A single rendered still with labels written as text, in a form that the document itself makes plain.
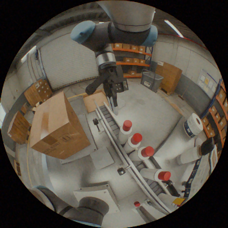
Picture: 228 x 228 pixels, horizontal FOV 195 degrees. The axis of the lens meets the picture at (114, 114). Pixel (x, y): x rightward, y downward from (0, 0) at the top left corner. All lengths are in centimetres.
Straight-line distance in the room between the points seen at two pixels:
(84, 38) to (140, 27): 13
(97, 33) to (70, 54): 385
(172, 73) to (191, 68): 171
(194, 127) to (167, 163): 40
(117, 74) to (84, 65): 371
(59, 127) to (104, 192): 34
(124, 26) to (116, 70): 18
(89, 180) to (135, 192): 29
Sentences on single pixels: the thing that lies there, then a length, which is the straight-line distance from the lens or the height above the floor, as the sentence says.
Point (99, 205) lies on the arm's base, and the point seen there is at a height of 97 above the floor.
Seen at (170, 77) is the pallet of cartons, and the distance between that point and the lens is 352.
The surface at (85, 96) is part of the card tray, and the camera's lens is 88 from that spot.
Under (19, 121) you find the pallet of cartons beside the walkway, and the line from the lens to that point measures 327.
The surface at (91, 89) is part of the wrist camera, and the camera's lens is 23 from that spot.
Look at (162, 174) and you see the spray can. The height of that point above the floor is 107.
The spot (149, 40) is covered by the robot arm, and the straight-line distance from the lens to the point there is 19.
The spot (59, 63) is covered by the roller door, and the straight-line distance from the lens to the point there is 420.
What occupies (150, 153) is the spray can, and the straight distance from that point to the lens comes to 23.
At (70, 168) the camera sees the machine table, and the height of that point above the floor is 83.
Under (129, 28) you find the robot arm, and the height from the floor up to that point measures 134.
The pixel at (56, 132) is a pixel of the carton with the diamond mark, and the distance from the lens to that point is 28.
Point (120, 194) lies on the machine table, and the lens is 51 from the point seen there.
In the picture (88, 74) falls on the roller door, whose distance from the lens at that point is 406.
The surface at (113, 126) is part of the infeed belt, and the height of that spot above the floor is 88.
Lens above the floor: 128
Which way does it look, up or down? 50 degrees down
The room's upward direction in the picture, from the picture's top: straight up
